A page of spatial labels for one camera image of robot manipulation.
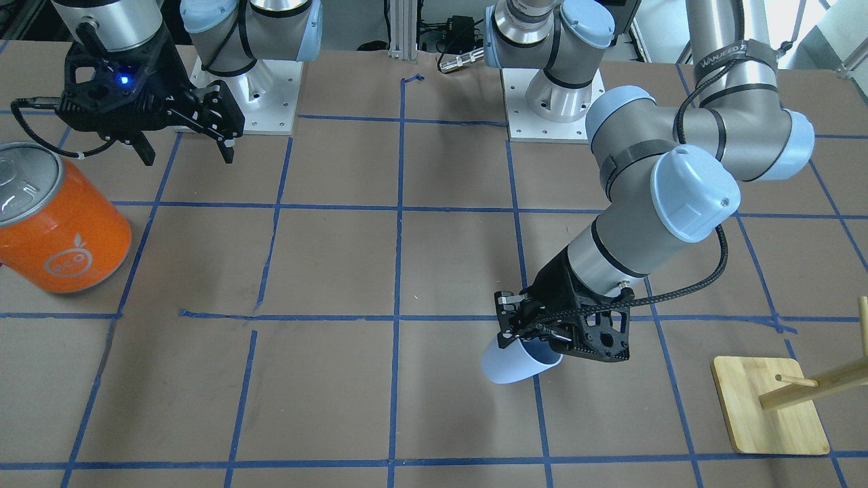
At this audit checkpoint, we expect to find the orange round container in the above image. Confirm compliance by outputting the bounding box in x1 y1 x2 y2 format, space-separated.
1 142 132 293

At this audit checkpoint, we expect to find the silver cable connector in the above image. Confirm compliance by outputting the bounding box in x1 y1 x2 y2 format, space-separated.
437 47 486 74

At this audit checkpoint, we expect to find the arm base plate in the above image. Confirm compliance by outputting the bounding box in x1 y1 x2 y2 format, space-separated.
220 60 306 135
501 68 605 144

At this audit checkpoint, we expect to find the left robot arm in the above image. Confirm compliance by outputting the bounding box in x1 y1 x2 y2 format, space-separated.
481 1 815 384

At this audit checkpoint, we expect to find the wooden cup rack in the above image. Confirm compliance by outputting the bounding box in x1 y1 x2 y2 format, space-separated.
708 296 866 456

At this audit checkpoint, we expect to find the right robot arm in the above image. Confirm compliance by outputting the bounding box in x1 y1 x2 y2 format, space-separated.
53 1 323 165

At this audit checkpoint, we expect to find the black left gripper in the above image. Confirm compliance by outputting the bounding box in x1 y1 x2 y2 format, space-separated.
494 249 633 363

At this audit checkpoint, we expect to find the aluminium frame post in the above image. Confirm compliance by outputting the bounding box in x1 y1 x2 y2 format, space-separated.
387 0 419 64

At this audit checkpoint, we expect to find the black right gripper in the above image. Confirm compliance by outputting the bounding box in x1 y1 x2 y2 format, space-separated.
55 27 245 167

